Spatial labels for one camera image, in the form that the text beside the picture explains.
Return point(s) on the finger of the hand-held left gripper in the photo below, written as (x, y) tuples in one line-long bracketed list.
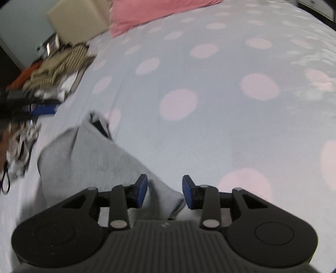
[(44, 109), (43, 101)]

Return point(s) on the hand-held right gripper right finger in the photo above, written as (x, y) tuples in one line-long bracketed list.
[(187, 190)]

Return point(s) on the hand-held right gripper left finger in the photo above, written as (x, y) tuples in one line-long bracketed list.
[(143, 190)]

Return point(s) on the grey shirt with black sleeves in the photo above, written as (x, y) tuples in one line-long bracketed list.
[(92, 162)]

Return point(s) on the pile of beige striped clothes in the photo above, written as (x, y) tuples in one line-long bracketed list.
[(65, 61)]

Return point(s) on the orange cloth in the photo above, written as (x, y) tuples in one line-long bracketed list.
[(23, 76)]

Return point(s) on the grey and white crumpled cloth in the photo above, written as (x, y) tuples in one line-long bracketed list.
[(23, 143)]

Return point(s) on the dark shiny object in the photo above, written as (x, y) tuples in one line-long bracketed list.
[(50, 46)]

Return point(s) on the beige pillow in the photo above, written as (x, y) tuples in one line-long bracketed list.
[(78, 22)]

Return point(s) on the pink pillow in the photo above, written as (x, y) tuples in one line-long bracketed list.
[(157, 13)]

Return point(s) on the white cabinet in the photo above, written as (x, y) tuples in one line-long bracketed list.
[(319, 8)]

